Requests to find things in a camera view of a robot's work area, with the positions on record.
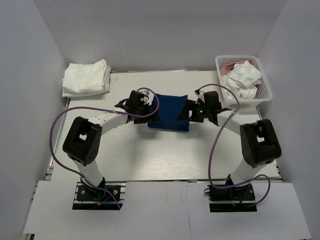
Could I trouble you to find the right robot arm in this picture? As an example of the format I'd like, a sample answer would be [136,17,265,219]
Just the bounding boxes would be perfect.
[177,89,282,200]

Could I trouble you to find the blue Mickey print t-shirt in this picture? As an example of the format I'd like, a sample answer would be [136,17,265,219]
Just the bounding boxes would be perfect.
[147,93,190,132]

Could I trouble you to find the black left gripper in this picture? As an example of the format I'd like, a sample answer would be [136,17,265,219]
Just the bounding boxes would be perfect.
[134,100,161,124]

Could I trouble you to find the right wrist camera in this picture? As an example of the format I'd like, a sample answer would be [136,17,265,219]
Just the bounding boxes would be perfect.
[194,90,205,105]

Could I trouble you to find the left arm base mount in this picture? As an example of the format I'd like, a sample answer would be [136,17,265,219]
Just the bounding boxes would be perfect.
[72,182,126,211]

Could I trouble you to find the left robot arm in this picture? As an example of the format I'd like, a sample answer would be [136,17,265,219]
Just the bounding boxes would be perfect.
[62,88,160,200]

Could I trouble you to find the white plastic basket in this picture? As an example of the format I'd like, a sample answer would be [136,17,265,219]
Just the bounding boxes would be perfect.
[215,55,273,106]

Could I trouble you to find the pink t-shirt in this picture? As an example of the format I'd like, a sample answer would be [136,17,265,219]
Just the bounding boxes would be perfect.
[220,59,258,77]

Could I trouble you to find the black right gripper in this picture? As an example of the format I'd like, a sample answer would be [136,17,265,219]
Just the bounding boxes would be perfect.
[177,99,211,123]

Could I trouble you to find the crumpled white t-shirt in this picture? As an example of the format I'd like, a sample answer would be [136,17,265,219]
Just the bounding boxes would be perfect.
[222,70,262,99]

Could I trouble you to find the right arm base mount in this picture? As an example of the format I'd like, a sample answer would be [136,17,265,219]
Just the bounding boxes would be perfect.
[203,183,257,213]

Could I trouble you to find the folded white t-shirt stack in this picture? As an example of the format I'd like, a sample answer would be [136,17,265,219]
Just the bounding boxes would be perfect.
[62,59,112,98]

